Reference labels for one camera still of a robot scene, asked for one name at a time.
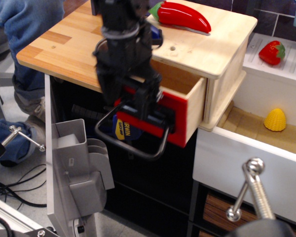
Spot person leg in jeans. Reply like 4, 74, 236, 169
0, 0, 65, 167

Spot wooden drawer with red front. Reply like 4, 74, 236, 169
113, 59, 208, 148

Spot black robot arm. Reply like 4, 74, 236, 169
94, 0, 161, 120

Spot black floor cables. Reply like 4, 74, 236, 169
0, 164, 47, 210

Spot aluminium profile rail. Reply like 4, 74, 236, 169
0, 200, 56, 237

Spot red toy strawberry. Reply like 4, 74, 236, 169
259, 40, 286, 65

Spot grey metal bracket stand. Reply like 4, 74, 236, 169
45, 75, 114, 237

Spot chrome clamp screw left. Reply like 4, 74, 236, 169
0, 125, 46, 161

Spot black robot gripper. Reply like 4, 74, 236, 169
93, 27, 162, 120

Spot chrome clamp screw foreground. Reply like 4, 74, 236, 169
226, 157, 276, 222

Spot black metal drawer handle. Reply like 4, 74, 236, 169
94, 108, 170, 160

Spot red toy chili pepper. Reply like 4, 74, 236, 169
148, 1, 212, 34

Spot white toy sink unit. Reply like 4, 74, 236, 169
193, 34, 296, 224

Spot yellow toy corn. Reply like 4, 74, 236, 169
263, 108, 286, 132

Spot light wooden box housing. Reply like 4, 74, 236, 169
147, 0, 258, 131

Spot blue quick-grip clamp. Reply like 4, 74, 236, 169
112, 25, 163, 141

